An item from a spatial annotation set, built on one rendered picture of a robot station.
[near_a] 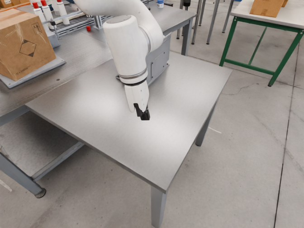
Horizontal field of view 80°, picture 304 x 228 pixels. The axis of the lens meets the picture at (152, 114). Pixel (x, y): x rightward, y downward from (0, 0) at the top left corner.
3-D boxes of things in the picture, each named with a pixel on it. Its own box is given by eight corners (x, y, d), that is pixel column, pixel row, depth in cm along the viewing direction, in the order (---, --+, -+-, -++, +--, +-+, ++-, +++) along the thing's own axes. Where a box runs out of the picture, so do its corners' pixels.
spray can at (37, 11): (47, 29, 148) (35, 1, 133) (51, 30, 146) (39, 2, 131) (41, 31, 145) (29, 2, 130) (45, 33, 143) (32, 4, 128)
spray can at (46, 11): (54, 26, 152) (44, -2, 137) (58, 28, 149) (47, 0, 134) (49, 28, 149) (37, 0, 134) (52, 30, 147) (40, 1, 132)
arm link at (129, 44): (136, 57, 56) (112, 70, 53) (125, 10, 48) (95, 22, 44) (154, 64, 51) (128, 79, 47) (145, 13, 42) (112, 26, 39)
